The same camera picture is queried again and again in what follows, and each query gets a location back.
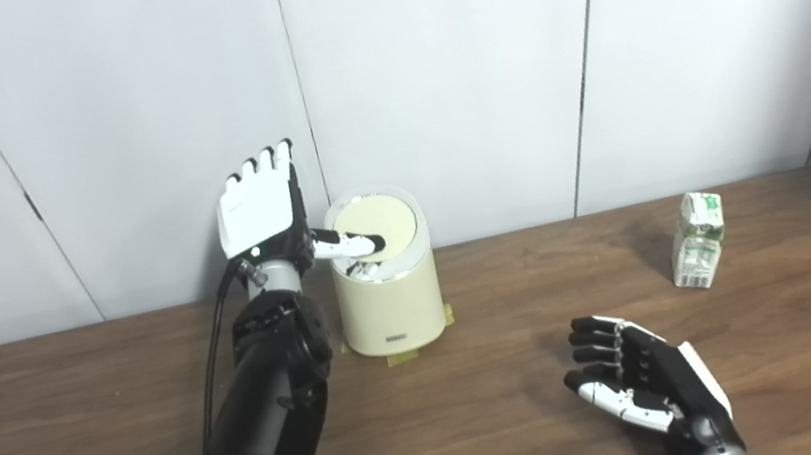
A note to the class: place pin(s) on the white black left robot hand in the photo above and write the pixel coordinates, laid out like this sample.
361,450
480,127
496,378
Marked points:
259,211

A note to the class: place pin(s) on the cream-colored trash bin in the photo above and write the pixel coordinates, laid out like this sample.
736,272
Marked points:
390,308

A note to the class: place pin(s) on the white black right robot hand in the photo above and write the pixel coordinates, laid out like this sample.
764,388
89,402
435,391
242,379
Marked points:
665,377

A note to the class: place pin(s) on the white green milk carton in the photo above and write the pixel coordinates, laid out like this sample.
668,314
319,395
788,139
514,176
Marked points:
697,245

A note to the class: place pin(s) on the round cream bin lid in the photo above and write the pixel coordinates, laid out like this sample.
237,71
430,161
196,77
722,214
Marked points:
383,215

